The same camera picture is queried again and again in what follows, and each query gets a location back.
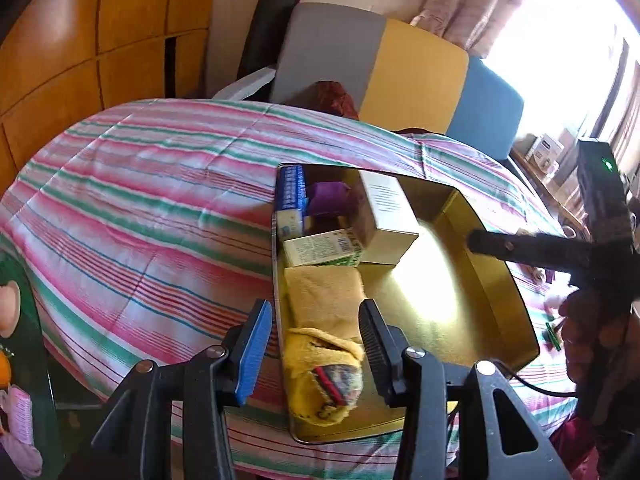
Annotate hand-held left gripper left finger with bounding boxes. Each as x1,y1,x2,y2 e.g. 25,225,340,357
90,299,273,480

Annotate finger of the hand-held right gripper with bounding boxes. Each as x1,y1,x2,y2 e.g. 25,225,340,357
466,229,591,273

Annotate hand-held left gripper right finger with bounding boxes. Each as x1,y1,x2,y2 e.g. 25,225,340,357
357,299,571,480

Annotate yellow cloth bundle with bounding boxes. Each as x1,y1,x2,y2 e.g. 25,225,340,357
284,327,365,426

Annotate gold tin box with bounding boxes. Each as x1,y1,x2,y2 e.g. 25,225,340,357
272,162,541,445

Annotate green white carton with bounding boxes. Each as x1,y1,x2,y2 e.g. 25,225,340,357
283,228,363,268

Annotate small yellow box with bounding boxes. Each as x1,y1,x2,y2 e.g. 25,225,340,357
276,208,307,241

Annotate cream cardboard box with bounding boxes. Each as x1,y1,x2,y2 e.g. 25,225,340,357
350,171,421,253

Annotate purple snack packet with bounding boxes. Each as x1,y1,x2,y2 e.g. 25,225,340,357
306,181,351,218

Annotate blue tissue packet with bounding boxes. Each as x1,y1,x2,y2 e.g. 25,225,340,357
276,164,308,212

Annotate person's right hand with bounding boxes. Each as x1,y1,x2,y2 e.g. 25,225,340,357
557,290,640,391

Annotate wooden side table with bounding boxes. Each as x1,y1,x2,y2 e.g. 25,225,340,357
510,147,591,236

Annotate white printed box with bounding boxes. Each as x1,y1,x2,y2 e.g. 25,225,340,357
529,134,565,168

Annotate small green wrapper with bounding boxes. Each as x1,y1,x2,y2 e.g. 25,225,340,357
542,321,566,352

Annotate pink patterned curtain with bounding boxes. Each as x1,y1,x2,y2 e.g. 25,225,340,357
590,35,640,181
410,0,543,58

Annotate striped tablecloth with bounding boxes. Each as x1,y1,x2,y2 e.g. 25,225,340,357
0,99,596,480

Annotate grey yellow blue chair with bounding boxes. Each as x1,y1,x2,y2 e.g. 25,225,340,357
270,2,525,161

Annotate green printed sheet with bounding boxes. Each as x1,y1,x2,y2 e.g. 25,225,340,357
0,252,66,480

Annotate dark red cloth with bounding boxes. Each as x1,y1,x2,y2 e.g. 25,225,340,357
300,81,360,121

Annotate white chair armrest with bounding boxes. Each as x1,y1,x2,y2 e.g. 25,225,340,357
210,66,277,102

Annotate black rolled mat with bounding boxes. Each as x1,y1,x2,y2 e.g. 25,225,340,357
237,0,303,81

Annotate wooden wardrobe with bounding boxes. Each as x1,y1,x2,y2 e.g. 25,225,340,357
0,0,221,181

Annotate black cable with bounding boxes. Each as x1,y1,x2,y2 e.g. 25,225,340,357
500,365,581,398

